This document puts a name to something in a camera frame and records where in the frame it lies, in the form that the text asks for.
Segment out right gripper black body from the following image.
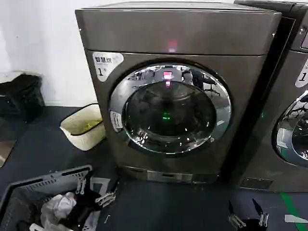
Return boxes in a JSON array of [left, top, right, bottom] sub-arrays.
[[240, 217, 263, 231]]

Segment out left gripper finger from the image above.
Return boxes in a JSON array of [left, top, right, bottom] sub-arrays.
[[75, 178, 86, 195], [95, 178, 119, 205]]

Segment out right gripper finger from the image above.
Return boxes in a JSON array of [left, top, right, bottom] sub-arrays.
[[227, 200, 246, 229], [252, 198, 270, 227]]

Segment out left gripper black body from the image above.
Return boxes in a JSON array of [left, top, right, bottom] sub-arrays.
[[75, 192, 102, 213]]

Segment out black garment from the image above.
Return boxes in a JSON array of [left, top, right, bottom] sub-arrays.
[[16, 190, 102, 231]]

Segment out white crumpled cloth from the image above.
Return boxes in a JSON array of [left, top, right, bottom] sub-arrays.
[[40, 191, 78, 231]]

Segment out cream plastic basket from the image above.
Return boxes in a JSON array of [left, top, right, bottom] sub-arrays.
[[60, 103, 107, 152]]

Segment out grey slotted laundry basket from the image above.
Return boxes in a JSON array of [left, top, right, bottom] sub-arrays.
[[0, 165, 95, 231]]

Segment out yellow cloth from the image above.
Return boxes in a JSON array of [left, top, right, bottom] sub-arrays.
[[81, 118, 103, 130]]

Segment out grey dryer with label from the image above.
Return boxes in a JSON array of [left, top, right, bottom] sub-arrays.
[[234, 0, 308, 193]]

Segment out flat brown board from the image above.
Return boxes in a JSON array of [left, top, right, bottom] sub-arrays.
[[0, 140, 17, 168]]

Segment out round glass dryer door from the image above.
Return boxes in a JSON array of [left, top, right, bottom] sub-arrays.
[[271, 90, 308, 168], [108, 58, 233, 159]]

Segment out grey front-load dryer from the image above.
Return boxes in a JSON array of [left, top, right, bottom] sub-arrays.
[[75, 1, 282, 185]]

